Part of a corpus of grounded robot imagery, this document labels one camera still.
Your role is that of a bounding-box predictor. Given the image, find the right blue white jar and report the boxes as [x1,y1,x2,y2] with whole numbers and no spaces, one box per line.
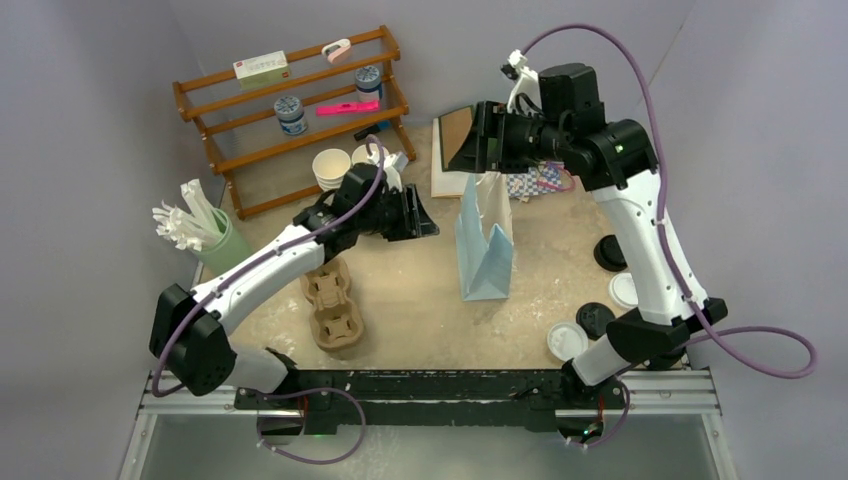
[354,65,383,103]

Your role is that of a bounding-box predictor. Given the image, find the blue white jar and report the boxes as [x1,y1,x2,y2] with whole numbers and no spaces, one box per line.
[354,65,383,103]
[274,95,308,136]

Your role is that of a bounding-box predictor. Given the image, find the white cup stack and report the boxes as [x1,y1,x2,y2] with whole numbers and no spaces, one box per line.
[351,144,390,166]
[312,148,352,191]

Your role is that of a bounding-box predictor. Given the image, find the green straw holder cup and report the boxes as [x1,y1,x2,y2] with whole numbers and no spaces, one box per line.
[193,208,255,275]

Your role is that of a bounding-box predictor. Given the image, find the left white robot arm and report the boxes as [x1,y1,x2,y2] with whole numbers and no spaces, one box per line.
[149,164,439,409]

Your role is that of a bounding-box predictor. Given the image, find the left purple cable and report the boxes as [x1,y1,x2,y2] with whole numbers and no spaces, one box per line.
[149,134,387,466]

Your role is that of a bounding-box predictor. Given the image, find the left white cup stack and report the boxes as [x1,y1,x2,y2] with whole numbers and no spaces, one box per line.
[312,148,352,191]

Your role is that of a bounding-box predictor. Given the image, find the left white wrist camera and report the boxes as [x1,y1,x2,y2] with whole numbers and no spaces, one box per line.
[383,152,409,191]

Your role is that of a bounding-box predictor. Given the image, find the wooden shelf rack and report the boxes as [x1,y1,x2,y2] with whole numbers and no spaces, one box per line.
[172,25,416,220]

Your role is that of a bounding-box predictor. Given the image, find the black cup lid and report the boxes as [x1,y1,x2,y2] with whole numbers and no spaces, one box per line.
[593,234,628,273]
[575,302,616,341]

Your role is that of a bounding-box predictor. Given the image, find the checkered patterned paper bag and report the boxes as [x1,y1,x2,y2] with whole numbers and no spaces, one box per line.
[507,162,576,202]

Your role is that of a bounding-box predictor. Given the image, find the white wrapped straws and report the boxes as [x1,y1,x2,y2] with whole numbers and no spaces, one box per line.
[151,179,225,252]

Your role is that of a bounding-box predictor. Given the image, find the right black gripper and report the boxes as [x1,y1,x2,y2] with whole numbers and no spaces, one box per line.
[451,101,573,175]

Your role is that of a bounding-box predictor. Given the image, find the right white cup stack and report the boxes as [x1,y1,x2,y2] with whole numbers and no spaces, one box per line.
[351,144,390,166]

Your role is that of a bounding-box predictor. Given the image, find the pink white stapler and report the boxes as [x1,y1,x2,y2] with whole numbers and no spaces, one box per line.
[321,38,352,65]

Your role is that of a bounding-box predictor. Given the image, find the pink marker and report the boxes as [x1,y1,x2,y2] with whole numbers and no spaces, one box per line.
[315,100,381,116]

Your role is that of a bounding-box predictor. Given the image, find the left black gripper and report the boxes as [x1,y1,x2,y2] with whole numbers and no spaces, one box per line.
[357,184,438,242]

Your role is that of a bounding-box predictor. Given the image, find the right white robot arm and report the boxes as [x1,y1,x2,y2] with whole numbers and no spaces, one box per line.
[449,63,728,407]

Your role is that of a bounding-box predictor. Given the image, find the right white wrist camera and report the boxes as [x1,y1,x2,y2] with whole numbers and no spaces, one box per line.
[500,49,541,113]

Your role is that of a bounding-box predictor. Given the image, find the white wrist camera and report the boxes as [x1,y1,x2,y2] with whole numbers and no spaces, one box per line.
[383,152,409,191]
[500,49,541,113]

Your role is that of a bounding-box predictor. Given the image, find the white green box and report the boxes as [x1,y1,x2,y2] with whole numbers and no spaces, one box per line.
[232,50,291,91]

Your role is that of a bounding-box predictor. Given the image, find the white cup lid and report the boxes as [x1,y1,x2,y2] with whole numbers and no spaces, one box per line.
[546,322,589,362]
[608,272,638,310]

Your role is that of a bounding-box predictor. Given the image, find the light blue paper bag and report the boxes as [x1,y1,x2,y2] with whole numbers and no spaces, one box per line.
[455,172,514,301]

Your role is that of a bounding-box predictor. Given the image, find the brown pulp cup carrier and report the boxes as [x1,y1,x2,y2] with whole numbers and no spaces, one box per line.
[299,257,365,352]

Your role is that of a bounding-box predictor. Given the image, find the black blue marker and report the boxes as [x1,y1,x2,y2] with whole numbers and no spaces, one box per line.
[353,120,392,142]

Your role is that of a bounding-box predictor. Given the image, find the left blue white jar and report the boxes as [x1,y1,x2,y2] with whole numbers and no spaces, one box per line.
[274,95,308,136]

